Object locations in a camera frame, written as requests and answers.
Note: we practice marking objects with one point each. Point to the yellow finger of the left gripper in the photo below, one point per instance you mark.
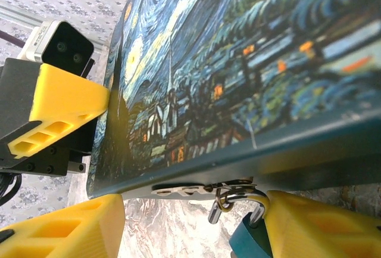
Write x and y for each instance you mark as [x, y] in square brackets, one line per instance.
[65, 97]

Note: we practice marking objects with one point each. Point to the starry night print box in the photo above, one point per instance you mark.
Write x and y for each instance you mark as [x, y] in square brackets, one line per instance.
[238, 61]

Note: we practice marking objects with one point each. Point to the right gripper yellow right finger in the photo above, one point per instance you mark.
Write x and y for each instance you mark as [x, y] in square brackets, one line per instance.
[321, 228]

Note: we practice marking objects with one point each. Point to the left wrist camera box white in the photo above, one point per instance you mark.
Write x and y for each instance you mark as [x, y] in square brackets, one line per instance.
[65, 46]

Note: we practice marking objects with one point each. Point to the aluminium side rail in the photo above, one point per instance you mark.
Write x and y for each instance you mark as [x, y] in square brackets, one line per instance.
[18, 15]

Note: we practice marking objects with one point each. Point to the teal padlock with steel shackle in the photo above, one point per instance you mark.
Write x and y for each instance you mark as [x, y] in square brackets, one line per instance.
[247, 238]

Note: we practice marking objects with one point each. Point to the small silver key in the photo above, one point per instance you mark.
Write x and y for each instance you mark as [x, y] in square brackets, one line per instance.
[214, 214]

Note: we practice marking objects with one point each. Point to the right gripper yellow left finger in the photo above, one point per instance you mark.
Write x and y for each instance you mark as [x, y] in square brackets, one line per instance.
[65, 231]

